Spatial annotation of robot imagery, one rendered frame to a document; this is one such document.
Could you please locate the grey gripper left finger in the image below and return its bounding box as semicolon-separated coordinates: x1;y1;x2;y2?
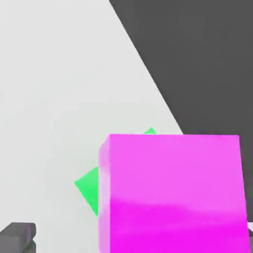
0;222;37;253

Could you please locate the small green cube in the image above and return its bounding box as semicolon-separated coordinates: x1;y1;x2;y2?
73;126;158;217

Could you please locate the small magenta cube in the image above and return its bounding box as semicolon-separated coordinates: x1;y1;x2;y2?
98;133;251;253

